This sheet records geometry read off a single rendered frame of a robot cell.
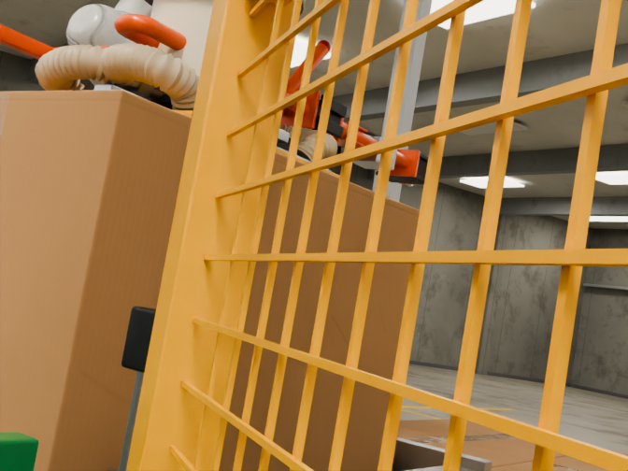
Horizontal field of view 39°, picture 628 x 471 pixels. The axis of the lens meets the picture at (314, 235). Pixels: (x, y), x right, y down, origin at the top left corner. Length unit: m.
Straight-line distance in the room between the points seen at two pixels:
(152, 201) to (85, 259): 0.09
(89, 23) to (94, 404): 0.77
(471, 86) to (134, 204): 10.27
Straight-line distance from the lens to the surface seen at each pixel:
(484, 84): 10.89
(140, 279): 0.87
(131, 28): 1.09
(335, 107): 1.37
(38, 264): 0.88
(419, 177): 1.66
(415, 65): 5.15
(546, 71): 10.26
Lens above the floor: 0.78
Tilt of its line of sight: 5 degrees up
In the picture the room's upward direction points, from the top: 10 degrees clockwise
